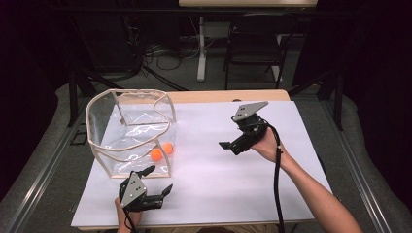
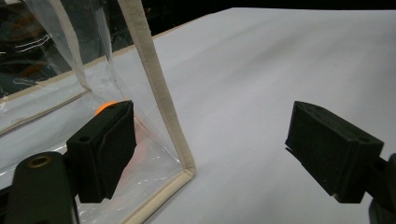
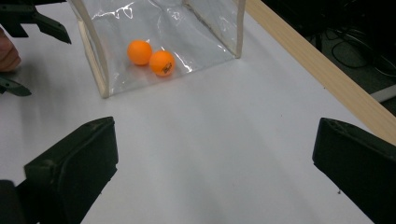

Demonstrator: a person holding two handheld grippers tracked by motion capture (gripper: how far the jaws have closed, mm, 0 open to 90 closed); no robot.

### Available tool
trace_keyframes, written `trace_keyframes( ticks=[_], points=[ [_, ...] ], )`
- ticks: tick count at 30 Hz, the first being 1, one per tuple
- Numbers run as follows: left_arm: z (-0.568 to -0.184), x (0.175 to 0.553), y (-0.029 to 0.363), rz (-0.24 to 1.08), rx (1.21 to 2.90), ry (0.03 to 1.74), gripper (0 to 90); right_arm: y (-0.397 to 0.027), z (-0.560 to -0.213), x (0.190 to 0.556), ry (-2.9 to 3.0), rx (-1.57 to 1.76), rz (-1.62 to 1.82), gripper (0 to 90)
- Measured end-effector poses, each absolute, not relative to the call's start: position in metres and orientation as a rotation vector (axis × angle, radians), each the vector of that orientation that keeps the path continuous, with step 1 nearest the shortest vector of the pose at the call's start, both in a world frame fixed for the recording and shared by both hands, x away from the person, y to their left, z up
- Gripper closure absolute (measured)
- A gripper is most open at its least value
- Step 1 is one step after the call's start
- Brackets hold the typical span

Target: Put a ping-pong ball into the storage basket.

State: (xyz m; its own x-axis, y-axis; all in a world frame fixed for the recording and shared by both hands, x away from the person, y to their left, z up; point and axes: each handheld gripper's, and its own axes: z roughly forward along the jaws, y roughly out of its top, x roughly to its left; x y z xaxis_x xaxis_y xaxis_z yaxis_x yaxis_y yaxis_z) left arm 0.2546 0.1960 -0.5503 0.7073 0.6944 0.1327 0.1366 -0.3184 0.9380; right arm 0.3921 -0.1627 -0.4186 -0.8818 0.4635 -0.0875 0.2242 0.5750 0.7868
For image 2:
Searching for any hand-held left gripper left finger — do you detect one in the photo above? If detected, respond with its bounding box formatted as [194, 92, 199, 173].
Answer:
[65, 100, 137, 204]

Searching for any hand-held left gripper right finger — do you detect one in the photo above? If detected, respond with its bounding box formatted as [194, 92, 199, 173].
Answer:
[284, 100, 385, 204]

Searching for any orange ball with black mark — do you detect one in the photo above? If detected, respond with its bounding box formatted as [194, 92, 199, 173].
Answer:
[93, 100, 121, 117]

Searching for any transparent box with beige trim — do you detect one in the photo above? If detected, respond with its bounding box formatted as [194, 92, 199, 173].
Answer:
[0, 0, 197, 224]

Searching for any white board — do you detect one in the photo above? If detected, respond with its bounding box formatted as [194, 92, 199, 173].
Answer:
[0, 7, 396, 224]

